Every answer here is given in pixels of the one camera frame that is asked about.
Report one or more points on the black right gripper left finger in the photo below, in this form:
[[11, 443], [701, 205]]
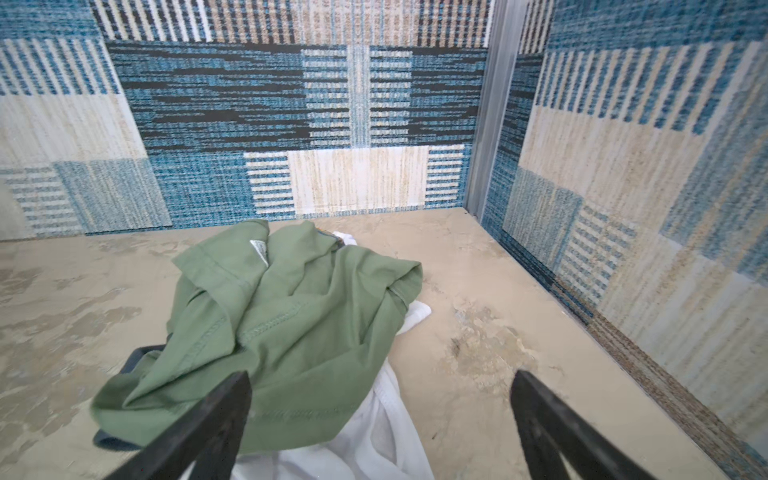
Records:
[[204, 442]]

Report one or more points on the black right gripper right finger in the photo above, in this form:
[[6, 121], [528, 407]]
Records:
[[554, 438]]

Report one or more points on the dark blue cloth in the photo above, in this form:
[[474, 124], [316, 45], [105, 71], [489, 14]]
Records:
[[105, 441]]

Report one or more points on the green cloth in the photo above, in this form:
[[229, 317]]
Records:
[[309, 319]]

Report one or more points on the white cloth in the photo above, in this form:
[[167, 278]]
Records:
[[379, 441]]

